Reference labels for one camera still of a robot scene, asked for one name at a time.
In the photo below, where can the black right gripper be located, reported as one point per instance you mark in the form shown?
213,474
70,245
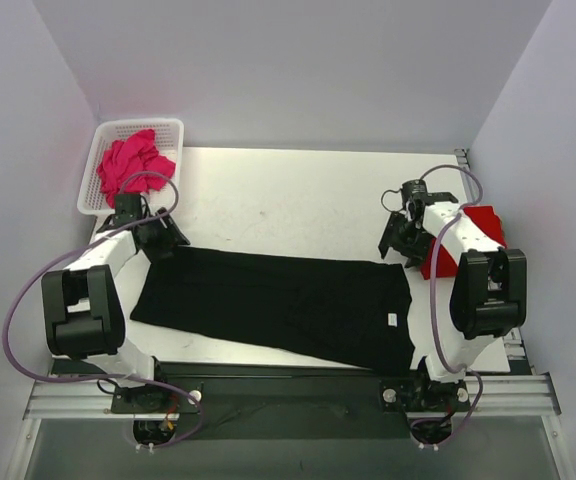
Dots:
399,240

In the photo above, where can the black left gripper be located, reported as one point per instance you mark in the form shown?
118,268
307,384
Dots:
166,235

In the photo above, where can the black t shirt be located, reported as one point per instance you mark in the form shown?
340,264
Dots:
345,311

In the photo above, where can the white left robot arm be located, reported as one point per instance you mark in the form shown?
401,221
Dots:
84,319

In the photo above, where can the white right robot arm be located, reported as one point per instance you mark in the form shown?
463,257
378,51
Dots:
489,293

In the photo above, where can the pink t shirt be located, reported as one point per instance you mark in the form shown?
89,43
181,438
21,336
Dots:
125,158

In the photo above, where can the white plastic basket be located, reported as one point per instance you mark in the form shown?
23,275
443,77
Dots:
169,141

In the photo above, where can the red folded t shirt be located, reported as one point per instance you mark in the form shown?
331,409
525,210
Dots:
478,228

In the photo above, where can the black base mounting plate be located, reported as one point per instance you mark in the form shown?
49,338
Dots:
289,403

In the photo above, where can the aluminium frame rail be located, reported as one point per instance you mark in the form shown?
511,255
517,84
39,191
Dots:
503,396

